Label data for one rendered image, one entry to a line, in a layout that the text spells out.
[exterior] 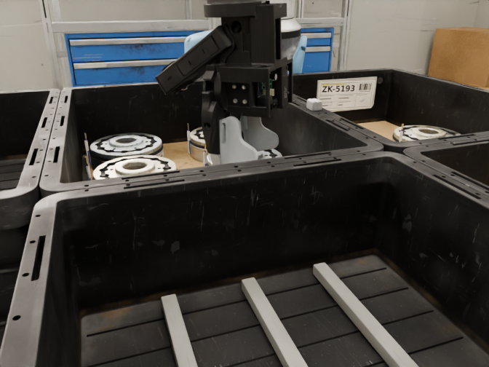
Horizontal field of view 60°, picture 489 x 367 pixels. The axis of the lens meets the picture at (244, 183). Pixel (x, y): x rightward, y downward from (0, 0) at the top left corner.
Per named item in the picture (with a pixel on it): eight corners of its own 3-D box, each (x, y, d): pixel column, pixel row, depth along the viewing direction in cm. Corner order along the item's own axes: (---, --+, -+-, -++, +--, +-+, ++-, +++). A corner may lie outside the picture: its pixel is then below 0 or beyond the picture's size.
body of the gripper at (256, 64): (268, 125, 45) (265, 2, 40) (199, 119, 49) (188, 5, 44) (293, 107, 51) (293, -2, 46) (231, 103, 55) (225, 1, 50)
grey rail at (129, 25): (46, 31, 218) (44, 21, 216) (340, 25, 265) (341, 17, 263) (44, 33, 210) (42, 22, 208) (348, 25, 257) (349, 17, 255)
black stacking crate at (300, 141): (76, 162, 69) (63, 92, 65) (247, 143, 78) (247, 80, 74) (67, 324, 35) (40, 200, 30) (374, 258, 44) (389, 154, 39)
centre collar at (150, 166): (113, 165, 54) (113, 160, 54) (153, 161, 55) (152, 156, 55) (116, 180, 50) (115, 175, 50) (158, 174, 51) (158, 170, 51)
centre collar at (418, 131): (404, 132, 67) (404, 128, 67) (428, 129, 69) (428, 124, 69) (428, 141, 63) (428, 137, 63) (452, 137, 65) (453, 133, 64)
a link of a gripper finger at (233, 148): (251, 201, 49) (254, 119, 46) (207, 192, 51) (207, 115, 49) (263, 194, 51) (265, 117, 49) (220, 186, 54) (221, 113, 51)
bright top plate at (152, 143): (86, 141, 64) (86, 137, 64) (153, 133, 68) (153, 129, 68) (94, 163, 56) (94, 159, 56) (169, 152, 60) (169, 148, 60)
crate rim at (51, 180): (64, 103, 66) (61, 87, 65) (247, 90, 74) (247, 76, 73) (42, 223, 31) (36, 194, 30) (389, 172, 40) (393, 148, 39)
